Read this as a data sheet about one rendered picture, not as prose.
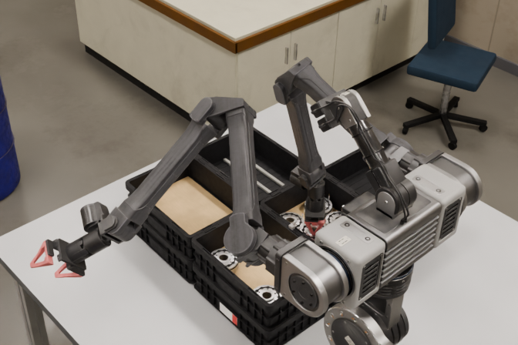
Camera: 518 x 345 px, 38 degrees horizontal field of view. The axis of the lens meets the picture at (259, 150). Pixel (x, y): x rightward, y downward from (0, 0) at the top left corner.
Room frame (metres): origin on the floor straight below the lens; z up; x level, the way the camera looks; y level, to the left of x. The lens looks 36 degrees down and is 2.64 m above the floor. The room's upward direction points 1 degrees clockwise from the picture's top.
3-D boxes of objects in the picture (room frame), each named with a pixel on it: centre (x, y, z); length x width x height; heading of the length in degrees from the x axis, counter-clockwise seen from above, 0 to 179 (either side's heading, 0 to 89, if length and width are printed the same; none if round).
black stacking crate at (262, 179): (2.32, 0.02, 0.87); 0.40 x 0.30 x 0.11; 42
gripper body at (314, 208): (1.97, -0.19, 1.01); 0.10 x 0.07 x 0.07; 175
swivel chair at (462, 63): (4.02, -1.12, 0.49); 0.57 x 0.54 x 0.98; 42
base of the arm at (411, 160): (1.59, -0.42, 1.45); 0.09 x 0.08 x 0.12; 133
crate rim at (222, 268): (1.82, -0.02, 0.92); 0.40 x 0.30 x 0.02; 42
